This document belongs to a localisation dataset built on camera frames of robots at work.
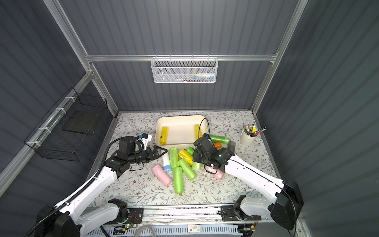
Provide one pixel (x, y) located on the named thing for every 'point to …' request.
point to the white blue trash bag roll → (167, 166)
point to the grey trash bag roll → (231, 146)
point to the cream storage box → (179, 131)
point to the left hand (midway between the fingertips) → (164, 155)
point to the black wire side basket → (66, 130)
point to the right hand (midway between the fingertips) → (196, 154)
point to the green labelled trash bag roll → (190, 150)
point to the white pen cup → (249, 134)
